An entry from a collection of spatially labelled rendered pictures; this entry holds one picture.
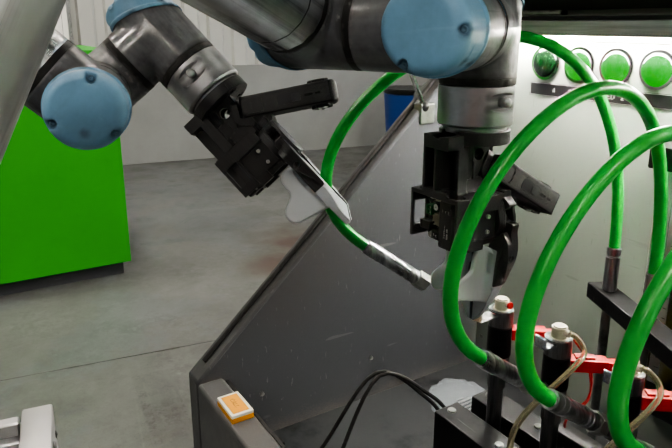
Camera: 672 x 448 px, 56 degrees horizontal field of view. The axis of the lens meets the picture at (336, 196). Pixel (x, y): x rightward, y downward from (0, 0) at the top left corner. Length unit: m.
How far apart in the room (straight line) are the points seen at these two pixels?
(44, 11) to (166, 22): 0.59
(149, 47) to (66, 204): 3.07
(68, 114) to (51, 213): 3.19
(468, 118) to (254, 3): 0.24
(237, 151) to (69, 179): 3.08
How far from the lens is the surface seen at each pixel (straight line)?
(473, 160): 0.65
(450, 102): 0.63
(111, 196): 3.83
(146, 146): 7.03
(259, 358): 0.98
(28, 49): 0.17
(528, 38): 0.77
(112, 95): 0.62
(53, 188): 3.77
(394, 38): 0.51
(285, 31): 0.52
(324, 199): 0.71
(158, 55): 0.76
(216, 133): 0.74
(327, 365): 1.05
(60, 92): 0.62
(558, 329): 0.70
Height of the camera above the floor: 1.44
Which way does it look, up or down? 15 degrees down
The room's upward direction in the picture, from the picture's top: straight up
